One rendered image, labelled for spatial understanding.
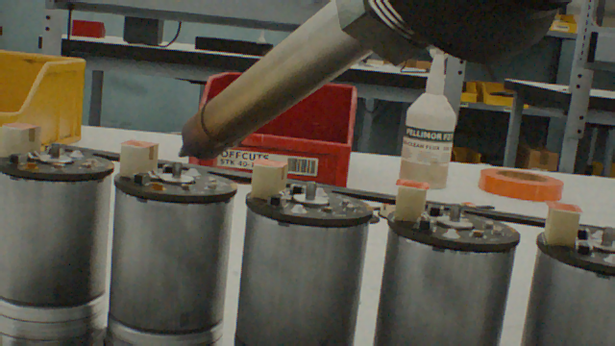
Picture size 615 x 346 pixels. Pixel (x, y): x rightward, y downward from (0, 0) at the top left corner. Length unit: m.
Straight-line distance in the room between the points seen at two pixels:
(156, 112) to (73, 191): 4.49
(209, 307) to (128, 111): 4.52
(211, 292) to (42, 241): 0.04
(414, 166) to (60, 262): 0.39
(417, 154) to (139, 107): 4.18
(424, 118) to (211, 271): 0.38
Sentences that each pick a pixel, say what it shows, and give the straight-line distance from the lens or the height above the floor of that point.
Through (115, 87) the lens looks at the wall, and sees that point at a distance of 4.67.
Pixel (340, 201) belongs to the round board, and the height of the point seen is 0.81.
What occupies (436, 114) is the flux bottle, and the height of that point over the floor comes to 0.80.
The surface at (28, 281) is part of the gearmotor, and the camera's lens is 0.16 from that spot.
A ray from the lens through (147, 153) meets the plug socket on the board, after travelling 0.16.
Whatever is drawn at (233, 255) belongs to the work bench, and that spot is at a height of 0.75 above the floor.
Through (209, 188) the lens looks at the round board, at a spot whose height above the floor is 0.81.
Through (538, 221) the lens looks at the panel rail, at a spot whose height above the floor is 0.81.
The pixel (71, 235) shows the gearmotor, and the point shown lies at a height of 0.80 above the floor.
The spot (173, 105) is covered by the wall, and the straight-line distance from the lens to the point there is 4.63.
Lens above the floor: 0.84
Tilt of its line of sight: 10 degrees down
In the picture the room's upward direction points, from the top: 6 degrees clockwise
